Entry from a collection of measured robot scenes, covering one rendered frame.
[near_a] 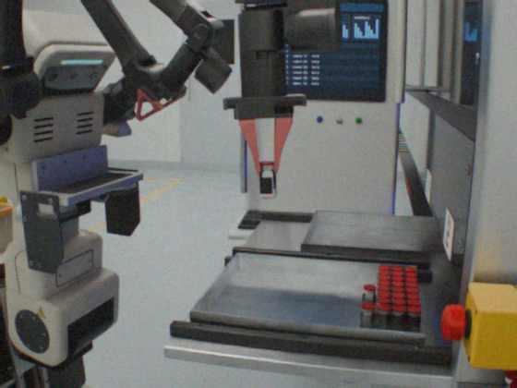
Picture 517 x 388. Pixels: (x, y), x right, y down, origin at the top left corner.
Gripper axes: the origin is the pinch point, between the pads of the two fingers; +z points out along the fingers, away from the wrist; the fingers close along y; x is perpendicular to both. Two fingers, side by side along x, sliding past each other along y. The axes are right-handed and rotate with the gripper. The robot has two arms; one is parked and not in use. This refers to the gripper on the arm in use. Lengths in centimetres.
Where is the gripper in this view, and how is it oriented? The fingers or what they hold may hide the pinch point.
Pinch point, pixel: (267, 167)
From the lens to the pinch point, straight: 66.6
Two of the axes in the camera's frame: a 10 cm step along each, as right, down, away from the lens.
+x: -0.1, -2.2, 9.8
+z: 0.4, 9.7, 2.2
